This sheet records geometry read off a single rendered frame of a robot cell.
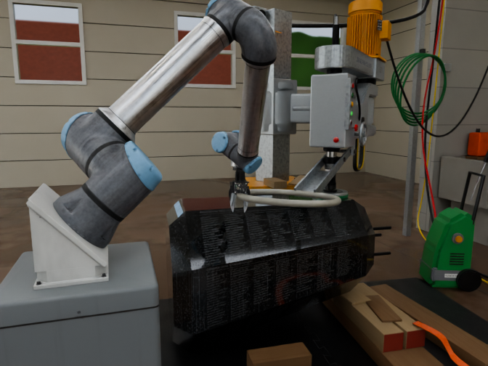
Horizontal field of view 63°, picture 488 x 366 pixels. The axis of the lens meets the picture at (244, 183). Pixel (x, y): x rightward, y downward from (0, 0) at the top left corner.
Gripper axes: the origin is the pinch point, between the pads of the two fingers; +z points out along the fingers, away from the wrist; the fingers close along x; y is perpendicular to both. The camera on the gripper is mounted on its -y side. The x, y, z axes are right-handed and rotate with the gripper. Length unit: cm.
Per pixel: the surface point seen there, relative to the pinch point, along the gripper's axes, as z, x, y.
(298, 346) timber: 70, 33, -5
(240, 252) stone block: 22.3, 1.7, -5.0
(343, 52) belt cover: -83, 54, -39
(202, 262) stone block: 25.8, -16.4, 2.6
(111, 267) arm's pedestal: 6, -36, 76
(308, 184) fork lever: -10, 38, -32
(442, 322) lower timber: 69, 122, -36
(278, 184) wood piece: -3, 27, -93
